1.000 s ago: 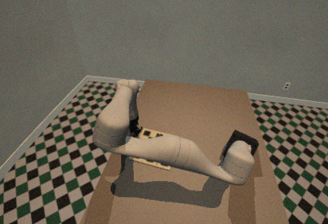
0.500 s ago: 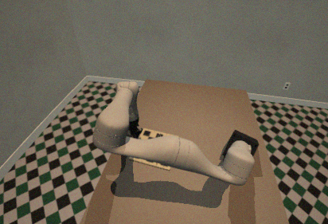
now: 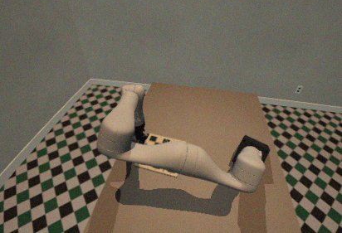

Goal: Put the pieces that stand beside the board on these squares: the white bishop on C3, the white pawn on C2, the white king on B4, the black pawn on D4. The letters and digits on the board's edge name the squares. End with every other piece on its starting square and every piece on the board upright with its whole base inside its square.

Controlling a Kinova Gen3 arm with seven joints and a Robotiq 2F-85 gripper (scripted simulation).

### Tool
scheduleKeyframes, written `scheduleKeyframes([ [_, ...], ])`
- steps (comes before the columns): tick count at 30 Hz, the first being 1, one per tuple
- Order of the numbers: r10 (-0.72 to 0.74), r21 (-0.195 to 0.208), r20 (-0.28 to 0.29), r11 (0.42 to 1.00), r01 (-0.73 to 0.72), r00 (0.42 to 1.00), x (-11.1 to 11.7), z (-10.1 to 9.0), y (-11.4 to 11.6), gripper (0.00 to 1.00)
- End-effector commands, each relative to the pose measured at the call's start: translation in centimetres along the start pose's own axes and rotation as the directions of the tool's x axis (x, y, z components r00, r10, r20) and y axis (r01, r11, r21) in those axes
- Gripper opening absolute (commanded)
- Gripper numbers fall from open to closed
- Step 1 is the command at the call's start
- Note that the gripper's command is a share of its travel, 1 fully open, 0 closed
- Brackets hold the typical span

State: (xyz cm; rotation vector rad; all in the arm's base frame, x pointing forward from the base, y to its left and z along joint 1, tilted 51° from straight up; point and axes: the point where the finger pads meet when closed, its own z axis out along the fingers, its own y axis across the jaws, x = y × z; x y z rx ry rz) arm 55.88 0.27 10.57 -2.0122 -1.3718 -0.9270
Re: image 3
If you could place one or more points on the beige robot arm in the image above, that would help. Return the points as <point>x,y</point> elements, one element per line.
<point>117,132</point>

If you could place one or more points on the chessboard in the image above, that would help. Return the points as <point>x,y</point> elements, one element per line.
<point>157,139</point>

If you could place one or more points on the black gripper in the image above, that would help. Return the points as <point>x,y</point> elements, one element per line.
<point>139,133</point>

